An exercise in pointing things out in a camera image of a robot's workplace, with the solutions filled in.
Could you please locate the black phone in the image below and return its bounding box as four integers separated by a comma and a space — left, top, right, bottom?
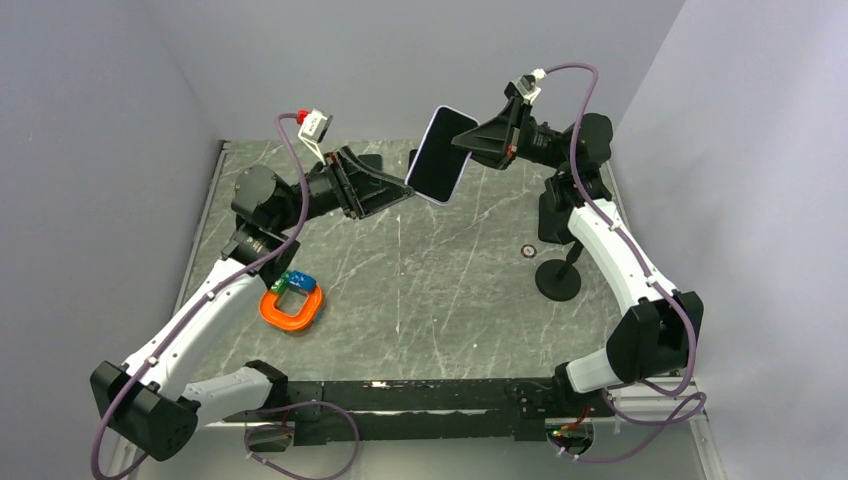
405, 105, 479, 205

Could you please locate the black microphone stand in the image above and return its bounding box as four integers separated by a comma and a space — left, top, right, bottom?
534, 194, 584, 302

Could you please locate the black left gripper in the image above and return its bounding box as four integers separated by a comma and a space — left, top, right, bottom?
273, 146, 415, 232

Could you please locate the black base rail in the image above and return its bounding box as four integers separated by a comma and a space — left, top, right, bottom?
226, 378, 613, 446

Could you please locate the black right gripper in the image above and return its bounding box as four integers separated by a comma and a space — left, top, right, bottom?
451, 97, 573, 172

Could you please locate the orange ring toy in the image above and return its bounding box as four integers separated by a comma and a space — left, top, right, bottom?
259, 286, 324, 333

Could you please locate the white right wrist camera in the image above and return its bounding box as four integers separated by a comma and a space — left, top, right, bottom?
514, 68, 547, 105

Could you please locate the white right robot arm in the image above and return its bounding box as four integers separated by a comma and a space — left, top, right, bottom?
452, 75, 703, 416

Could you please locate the round poker chip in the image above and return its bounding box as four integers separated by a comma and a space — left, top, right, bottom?
521, 244, 537, 258

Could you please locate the blue toy brick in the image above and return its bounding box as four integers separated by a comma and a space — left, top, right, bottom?
286, 270, 317, 295

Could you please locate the blue phone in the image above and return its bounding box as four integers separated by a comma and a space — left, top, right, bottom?
358, 154, 384, 171

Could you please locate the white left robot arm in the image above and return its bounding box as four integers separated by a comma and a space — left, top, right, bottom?
90, 147, 413, 461

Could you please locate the aluminium frame rail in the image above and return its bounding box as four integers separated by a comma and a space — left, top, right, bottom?
602, 380, 707, 427

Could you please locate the green toy brick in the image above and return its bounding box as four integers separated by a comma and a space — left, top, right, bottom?
268, 271, 290, 295

